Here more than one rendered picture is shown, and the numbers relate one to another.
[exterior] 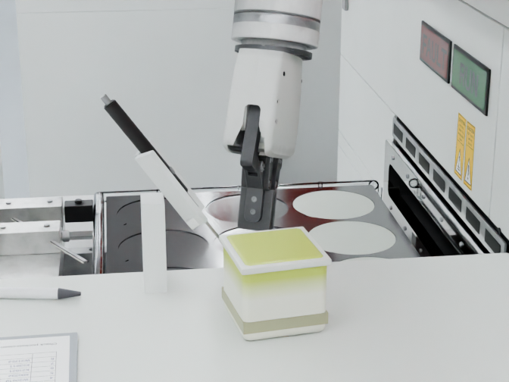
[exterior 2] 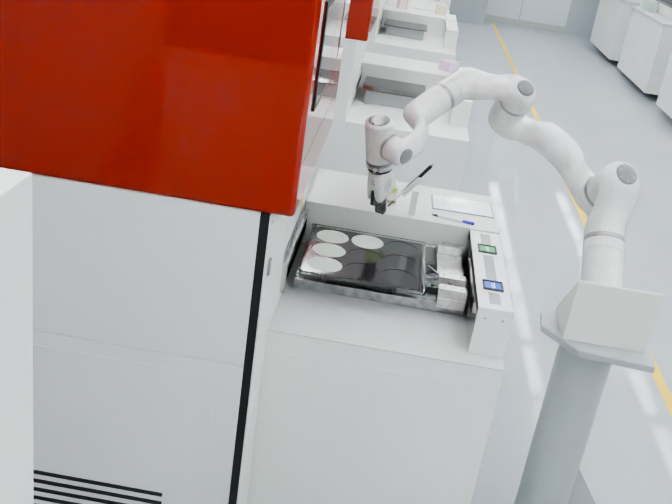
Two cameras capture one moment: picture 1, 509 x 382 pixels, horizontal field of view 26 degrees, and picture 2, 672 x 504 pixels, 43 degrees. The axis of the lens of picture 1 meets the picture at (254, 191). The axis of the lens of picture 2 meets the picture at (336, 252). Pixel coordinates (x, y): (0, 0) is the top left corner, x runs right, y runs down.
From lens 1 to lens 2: 3.55 m
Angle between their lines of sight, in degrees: 135
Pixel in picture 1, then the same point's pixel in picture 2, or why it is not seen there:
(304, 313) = not seen: hidden behind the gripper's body
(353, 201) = (315, 263)
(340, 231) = (331, 252)
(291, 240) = not seen: hidden behind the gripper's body
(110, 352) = (424, 204)
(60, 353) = (435, 204)
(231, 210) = (368, 271)
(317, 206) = (332, 264)
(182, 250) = (393, 259)
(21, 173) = not seen: outside the picture
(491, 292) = (323, 194)
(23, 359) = (443, 205)
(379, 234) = (318, 248)
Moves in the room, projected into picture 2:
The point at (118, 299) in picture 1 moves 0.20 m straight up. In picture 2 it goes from (421, 213) to (432, 155)
